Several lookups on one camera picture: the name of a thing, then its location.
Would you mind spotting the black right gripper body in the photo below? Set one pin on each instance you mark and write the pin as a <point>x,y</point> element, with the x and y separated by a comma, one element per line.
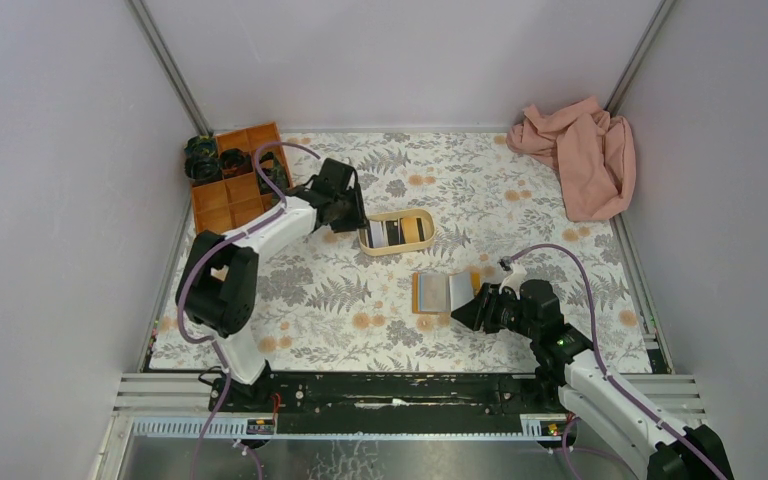
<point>485,312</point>

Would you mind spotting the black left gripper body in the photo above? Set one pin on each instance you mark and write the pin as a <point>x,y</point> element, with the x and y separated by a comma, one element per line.
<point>347,213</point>

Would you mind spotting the yellow leather card holder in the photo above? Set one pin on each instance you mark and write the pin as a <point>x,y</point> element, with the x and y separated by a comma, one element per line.
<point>434,293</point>

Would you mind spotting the grey card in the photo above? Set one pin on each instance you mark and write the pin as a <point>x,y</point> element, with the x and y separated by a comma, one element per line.
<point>377,235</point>

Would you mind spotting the orange card with black stripe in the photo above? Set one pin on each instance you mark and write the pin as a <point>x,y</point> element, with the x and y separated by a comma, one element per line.
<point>412,229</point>

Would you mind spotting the beige oval plastic tray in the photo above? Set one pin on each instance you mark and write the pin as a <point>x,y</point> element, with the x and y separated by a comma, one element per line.
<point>396,243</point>

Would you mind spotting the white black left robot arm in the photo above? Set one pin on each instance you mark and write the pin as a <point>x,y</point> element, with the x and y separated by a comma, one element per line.
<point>218,287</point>

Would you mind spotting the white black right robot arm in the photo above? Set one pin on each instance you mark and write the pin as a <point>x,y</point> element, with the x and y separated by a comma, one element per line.
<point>571,375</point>

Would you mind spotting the orange compartment organizer tray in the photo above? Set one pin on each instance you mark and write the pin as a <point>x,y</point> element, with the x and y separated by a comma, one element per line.
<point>226,191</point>

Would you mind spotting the floral patterned table mat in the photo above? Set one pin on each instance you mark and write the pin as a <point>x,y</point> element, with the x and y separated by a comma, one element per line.
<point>323,304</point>

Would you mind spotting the pink crumpled cloth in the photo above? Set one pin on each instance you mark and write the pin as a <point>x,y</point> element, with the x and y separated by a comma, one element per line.
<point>591,151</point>

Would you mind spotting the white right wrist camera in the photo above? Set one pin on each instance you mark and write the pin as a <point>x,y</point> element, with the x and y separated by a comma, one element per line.
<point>515,276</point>

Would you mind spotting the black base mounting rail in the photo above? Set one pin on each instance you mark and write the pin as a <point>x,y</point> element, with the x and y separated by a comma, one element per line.
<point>474,404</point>

